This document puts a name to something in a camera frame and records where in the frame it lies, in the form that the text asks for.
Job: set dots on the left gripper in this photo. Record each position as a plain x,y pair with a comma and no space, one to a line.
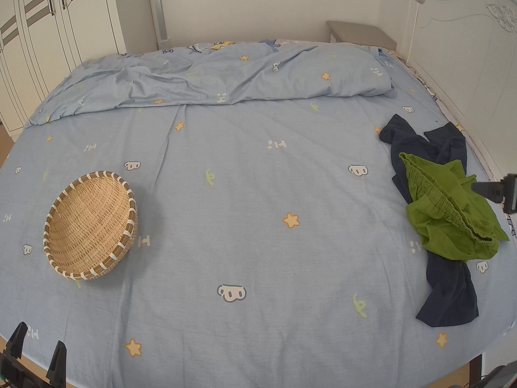
20,376

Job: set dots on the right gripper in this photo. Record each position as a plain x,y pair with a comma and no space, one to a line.
511,192

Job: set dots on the green shorts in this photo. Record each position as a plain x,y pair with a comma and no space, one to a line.
440,216

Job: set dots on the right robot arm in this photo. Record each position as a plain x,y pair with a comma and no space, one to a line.
503,376

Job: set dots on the round woven basket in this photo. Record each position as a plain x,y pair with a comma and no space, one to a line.
89,224

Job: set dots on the bed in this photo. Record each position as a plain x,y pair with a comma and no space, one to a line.
258,200

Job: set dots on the dark blue T-shirt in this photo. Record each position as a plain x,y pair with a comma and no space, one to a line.
448,293

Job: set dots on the grey bedside table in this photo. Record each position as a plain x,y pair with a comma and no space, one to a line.
355,32

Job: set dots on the pale blue quilt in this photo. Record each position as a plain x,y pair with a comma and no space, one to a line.
242,79

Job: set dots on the white wardrobe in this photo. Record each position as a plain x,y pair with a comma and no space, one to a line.
40,34

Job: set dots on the white wall pipe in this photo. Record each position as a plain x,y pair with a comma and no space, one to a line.
157,10

